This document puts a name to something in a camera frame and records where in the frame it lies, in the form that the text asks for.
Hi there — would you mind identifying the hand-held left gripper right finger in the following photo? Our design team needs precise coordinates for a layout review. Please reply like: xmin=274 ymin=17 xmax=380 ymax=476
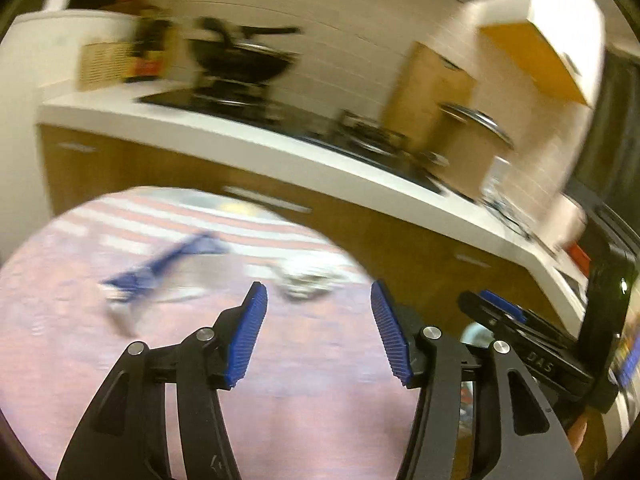
xmin=370 ymin=280 xmax=583 ymax=480

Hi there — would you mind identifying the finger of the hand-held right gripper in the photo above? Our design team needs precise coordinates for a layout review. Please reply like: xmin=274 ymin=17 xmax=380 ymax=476
xmin=458 ymin=289 xmax=531 ymax=341

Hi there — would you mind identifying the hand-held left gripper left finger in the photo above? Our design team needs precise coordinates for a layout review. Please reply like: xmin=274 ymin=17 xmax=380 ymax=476
xmin=56 ymin=281 xmax=269 ymax=480

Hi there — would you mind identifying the white printed wrapper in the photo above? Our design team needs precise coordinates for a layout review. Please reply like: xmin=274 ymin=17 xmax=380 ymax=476
xmin=272 ymin=255 xmax=351 ymax=303

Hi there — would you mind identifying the white and blue milk carton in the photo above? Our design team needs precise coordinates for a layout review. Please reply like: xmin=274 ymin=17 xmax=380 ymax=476
xmin=100 ymin=230 xmax=226 ymax=336

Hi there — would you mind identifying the person's right hand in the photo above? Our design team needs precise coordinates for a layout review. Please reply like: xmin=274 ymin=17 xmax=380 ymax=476
xmin=565 ymin=412 xmax=590 ymax=463

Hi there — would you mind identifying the white plastic jug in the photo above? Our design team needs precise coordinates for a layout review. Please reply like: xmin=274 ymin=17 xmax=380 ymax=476
xmin=555 ymin=195 xmax=588 ymax=253

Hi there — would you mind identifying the pot with glass lid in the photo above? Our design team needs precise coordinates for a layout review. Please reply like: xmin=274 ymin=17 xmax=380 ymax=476
xmin=427 ymin=101 xmax=516 ymax=201

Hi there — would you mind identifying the kitchen counter with wooden cabinets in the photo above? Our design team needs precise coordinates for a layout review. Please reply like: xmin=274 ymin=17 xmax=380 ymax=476
xmin=36 ymin=95 xmax=608 ymax=361

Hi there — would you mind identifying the floral pink tablecloth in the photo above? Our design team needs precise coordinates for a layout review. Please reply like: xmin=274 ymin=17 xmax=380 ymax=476
xmin=0 ymin=186 xmax=426 ymax=480

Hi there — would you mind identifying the black gas stove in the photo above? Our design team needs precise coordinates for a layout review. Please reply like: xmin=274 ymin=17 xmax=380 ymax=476
xmin=137 ymin=85 xmax=451 ymax=196

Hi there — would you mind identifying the wooden cutting board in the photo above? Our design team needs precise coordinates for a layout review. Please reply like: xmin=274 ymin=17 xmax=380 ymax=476
xmin=385 ymin=41 xmax=478 ymax=153

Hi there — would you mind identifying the black wok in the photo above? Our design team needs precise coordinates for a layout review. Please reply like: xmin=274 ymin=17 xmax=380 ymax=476
xmin=190 ymin=17 xmax=303 ymax=86

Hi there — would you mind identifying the dark sauce bottle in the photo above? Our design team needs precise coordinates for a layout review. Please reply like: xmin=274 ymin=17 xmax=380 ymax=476
xmin=150 ymin=10 xmax=177 ymax=79
xmin=127 ymin=10 xmax=157 ymax=82

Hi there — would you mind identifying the woven basket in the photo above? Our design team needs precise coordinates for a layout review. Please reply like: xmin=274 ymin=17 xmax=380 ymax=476
xmin=80 ymin=40 xmax=136 ymax=92

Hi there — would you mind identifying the glass wok lid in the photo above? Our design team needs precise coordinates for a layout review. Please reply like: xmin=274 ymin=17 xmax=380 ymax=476
xmin=197 ymin=16 xmax=296 ymax=58

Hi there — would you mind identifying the white refrigerator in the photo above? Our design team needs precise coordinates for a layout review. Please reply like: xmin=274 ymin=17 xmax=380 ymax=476
xmin=0 ymin=12 xmax=141 ymax=261

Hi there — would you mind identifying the black cable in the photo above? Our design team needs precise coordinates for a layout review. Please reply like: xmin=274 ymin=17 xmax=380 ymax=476
xmin=482 ymin=195 xmax=551 ymax=251

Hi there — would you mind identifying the yellow and white wall cabinet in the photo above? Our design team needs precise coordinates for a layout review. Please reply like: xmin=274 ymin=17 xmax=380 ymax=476
xmin=477 ymin=0 xmax=608 ymax=108

